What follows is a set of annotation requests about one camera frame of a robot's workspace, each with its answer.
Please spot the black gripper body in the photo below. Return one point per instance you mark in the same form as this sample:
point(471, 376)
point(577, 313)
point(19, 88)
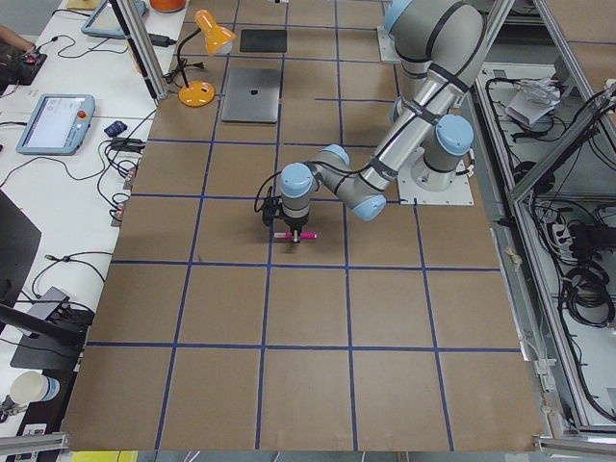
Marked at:
point(295, 223)

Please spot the pink marker pen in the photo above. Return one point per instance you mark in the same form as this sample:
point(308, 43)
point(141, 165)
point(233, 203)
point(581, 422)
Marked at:
point(303, 235)

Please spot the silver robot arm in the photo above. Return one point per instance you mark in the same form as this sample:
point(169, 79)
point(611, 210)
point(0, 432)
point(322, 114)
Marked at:
point(442, 45)

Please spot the silver laptop notebook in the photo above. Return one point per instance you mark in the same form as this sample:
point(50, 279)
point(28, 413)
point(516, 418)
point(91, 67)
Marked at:
point(252, 95)

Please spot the black mousepad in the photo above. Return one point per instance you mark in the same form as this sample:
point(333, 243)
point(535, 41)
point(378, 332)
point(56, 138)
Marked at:
point(263, 41)

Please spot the dark blue pouch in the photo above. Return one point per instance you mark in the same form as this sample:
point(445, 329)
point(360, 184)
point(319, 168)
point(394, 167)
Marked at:
point(115, 129)

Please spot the grey usb hub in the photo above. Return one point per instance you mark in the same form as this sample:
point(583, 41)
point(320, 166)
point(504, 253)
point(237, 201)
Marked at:
point(43, 307)

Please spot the orange bucket with lid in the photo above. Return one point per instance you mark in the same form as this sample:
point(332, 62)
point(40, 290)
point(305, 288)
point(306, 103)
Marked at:
point(168, 6)

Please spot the blue teach pendant near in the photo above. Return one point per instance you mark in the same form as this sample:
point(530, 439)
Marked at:
point(58, 125)

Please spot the blue teach pendant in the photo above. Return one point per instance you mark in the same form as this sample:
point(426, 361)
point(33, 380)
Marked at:
point(103, 23)
point(58, 125)

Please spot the black monitor stand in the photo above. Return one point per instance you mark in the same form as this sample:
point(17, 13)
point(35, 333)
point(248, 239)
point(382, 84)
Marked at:
point(53, 329)

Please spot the blue teach pendant far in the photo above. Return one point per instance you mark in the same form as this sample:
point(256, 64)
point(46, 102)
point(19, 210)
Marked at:
point(103, 23)

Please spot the white paper cup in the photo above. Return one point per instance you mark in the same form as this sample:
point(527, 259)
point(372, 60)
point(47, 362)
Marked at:
point(32, 387)

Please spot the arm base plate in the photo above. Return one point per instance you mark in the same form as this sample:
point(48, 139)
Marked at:
point(386, 48)
point(418, 184)

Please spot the aluminium frame post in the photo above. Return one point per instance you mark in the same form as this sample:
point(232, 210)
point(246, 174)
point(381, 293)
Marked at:
point(132, 26)

